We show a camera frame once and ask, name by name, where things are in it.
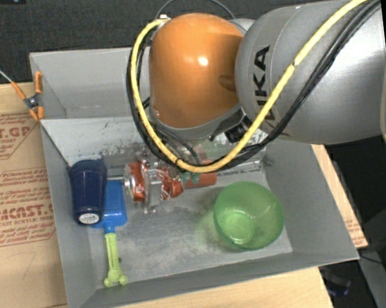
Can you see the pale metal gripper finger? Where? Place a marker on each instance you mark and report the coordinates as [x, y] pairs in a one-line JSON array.
[[154, 186]]

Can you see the crushed red metal can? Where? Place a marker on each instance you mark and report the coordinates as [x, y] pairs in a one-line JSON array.
[[138, 188]]

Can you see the red-brown flat block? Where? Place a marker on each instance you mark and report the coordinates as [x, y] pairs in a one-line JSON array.
[[205, 180]]

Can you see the grey metal bin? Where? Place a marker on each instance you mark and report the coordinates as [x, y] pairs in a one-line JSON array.
[[175, 235]]

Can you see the dark blue plastic cup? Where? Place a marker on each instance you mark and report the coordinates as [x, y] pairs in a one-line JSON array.
[[88, 190]]

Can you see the green plastic bowl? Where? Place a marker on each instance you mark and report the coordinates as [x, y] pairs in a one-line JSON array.
[[249, 216]]

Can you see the black cylinder on white bracket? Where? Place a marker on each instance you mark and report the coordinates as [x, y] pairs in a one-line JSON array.
[[236, 131]]

